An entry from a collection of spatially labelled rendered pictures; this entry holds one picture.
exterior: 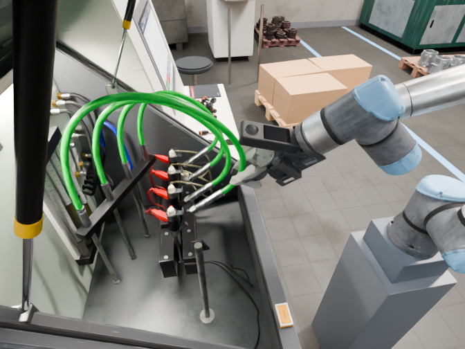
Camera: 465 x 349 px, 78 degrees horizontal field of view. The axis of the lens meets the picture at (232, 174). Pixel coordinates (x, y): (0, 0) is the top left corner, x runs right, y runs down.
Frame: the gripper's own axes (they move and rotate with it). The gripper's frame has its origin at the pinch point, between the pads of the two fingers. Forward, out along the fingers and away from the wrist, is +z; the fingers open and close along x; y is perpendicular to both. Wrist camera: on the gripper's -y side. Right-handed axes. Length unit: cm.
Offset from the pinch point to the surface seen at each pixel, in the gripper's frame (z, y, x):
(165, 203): 31.7, 0.5, 4.5
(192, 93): 50, 9, 83
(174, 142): 26.7, -4.3, 23.6
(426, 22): -59, 313, 446
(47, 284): 35.9, -20.3, -24.1
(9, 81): 12.6, -44.4, 2.5
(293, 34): 108, 194, 474
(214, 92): 43, 17, 85
